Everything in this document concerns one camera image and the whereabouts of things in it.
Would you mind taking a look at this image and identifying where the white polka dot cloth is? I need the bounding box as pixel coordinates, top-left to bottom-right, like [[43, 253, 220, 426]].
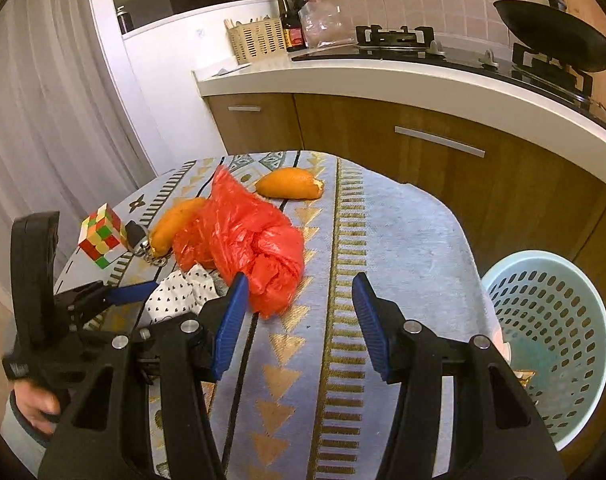
[[144, 265, 220, 325]]

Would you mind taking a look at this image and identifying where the black key fob with chain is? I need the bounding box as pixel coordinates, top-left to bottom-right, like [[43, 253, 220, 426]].
[[126, 220, 176, 267]]

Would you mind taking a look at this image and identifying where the wooden base cabinet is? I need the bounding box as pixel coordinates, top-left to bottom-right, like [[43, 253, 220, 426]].
[[203, 92, 606, 361]]

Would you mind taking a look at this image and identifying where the black wok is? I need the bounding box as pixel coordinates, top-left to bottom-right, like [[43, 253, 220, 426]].
[[493, 0, 606, 73]]

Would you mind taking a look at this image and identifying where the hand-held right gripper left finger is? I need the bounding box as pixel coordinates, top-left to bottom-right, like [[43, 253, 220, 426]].
[[37, 272, 251, 480]]

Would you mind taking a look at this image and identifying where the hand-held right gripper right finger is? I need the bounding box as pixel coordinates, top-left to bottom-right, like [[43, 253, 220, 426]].
[[350, 272, 566, 480]]

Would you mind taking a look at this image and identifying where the dark sauce bottle red label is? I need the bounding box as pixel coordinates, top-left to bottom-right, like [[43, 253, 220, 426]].
[[275, 0, 306, 53]]

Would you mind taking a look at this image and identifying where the red plastic bag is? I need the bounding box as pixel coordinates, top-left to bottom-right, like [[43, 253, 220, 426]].
[[172, 165, 305, 320]]

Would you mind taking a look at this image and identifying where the clear plastic bag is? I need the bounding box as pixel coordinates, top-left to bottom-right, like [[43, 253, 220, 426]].
[[300, 0, 359, 50]]

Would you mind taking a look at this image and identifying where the black gas stove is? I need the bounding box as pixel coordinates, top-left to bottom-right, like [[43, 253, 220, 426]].
[[291, 25, 606, 126]]

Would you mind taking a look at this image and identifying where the white kitchen countertop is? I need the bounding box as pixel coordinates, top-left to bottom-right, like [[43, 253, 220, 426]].
[[192, 52, 606, 166]]

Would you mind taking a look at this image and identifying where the multicoloured puzzle cube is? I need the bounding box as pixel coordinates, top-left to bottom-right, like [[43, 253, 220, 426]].
[[78, 203, 127, 271]]

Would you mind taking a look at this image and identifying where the person's left hand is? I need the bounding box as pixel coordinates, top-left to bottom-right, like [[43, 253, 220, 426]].
[[10, 385, 64, 436]]

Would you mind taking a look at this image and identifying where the beige utensil basket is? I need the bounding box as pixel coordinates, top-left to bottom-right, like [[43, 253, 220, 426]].
[[226, 15, 287, 66]]

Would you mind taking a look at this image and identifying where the orange peel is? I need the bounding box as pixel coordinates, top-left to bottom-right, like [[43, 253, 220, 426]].
[[149, 197, 208, 257], [254, 168, 326, 201]]

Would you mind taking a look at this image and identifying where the light blue plastic basket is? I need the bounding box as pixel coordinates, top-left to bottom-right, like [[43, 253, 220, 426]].
[[480, 250, 606, 453]]

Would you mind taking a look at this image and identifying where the white curtain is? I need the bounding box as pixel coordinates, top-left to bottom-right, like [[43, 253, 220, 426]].
[[0, 0, 149, 241]]

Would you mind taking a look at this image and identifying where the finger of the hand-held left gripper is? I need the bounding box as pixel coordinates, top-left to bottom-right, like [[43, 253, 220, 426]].
[[63, 281, 160, 322]]

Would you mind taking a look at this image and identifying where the person's left forearm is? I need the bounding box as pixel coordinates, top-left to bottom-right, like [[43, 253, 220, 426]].
[[0, 395, 49, 476]]

